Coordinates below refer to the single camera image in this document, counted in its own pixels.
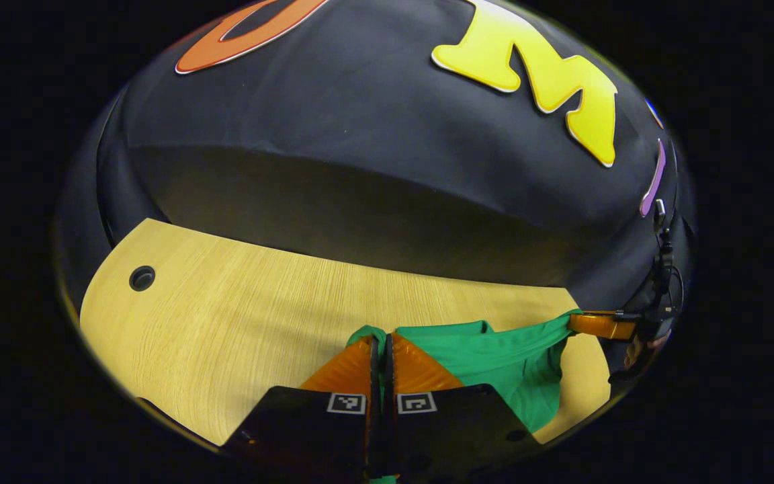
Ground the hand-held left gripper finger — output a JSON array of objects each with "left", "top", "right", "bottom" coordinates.
[
  {"left": 224, "top": 335, "right": 384, "bottom": 484},
  {"left": 384, "top": 334, "right": 542, "bottom": 482}
]

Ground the green T-shirt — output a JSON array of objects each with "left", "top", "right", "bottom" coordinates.
[{"left": 345, "top": 309, "right": 584, "bottom": 484}]

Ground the black backdrop cloth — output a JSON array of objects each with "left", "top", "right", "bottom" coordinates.
[{"left": 58, "top": 0, "right": 697, "bottom": 317}]

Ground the black table cable grommet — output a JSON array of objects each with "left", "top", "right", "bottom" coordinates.
[{"left": 128, "top": 265, "right": 157, "bottom": 292}]

